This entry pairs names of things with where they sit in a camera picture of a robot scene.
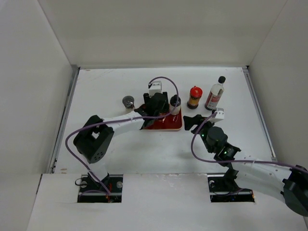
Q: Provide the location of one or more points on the red lacquer tray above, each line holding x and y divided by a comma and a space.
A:
170, 122

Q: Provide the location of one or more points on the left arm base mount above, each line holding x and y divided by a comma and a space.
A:
109, 190

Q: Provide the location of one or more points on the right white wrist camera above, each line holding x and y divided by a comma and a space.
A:
219, 115

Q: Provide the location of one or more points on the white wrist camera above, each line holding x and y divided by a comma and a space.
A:
154, 87
219, 115

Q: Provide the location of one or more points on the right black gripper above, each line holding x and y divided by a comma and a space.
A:
189, 122

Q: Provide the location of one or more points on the red-cap dark sauce bottle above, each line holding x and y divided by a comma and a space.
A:
194, 98

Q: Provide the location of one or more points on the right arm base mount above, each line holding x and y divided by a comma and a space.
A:
223, 189

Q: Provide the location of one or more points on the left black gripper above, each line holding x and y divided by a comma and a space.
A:
164, 109

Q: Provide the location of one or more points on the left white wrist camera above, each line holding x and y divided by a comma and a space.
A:
154, 87

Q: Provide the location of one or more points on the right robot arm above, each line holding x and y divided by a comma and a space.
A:
285, 182

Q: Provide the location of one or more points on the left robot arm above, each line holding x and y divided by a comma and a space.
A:
93, 143

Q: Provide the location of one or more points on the tall vinegar bottle black cap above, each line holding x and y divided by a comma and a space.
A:
215, 94

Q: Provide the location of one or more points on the black-cap white salt bottle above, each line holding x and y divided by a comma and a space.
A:
175, 105

